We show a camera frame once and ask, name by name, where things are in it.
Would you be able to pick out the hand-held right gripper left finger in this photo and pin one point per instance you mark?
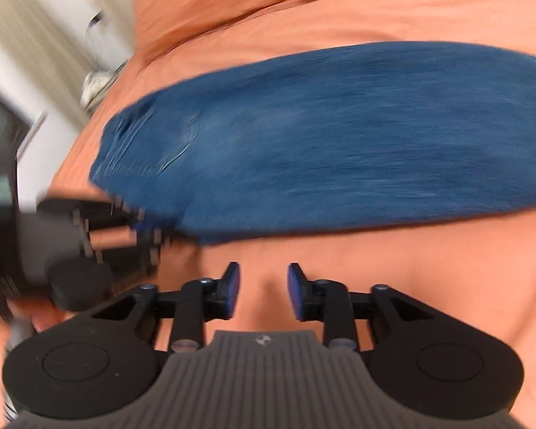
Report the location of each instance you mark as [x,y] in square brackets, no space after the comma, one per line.
[231,288]

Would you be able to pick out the beige curtain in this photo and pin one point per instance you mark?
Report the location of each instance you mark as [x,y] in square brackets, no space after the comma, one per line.
[22,22]

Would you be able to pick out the orange bed sheet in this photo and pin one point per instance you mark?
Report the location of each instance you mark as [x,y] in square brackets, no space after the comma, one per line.
[406,286]

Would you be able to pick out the blue denim pants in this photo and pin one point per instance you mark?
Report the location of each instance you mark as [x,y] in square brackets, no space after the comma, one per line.
[339,143]

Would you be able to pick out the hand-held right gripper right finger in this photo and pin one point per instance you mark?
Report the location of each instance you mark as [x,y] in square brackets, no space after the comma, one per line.
[295,292]

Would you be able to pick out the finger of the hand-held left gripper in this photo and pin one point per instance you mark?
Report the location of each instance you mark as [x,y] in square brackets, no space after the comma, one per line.
[116,216]
[147,257]

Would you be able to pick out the white crumpled cloth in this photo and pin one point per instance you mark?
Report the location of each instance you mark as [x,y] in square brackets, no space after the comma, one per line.
[96,87]

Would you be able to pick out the orange embroidered pillow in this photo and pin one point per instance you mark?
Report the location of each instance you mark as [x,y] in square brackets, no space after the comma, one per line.
[205,4]

